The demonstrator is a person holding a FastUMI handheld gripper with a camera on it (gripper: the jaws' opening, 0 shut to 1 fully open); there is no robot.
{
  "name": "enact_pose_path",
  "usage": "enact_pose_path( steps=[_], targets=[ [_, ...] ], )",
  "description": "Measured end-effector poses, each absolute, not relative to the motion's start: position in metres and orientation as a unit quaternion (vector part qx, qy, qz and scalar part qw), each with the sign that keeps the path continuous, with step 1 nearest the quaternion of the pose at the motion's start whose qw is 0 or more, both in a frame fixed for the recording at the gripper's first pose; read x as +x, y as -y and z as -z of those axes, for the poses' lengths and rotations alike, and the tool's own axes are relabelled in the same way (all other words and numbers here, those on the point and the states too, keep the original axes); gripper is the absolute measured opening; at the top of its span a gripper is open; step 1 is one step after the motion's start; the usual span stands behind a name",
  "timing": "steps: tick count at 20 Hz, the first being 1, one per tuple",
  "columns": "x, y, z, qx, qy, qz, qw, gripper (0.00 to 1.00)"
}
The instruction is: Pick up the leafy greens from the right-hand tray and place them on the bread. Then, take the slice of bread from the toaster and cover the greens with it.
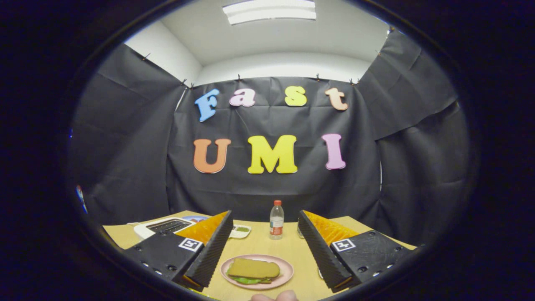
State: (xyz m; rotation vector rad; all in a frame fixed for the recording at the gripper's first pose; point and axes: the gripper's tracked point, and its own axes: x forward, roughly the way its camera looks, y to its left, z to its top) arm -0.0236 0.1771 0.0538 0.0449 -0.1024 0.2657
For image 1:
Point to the blue plate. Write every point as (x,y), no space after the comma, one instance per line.
(194,218)

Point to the black backdrop cloth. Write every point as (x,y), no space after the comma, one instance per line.
(271,192)

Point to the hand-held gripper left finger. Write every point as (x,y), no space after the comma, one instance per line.
(213,255)

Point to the ceiling light panel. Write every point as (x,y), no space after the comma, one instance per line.
(269,11)

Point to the green lettuce leaf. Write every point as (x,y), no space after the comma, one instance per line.
(246,281)

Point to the white divided seasoning tray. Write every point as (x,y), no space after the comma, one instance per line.
(242,232)

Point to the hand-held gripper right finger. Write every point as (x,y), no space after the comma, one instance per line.
(319,255)

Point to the brown bread slice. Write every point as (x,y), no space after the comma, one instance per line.
(253,267)

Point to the clear bottle with red cap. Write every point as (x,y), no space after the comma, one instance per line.
(276,221)

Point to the pink round plate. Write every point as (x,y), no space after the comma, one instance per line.
(285,271)

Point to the white toaster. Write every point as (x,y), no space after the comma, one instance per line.
(144,230)

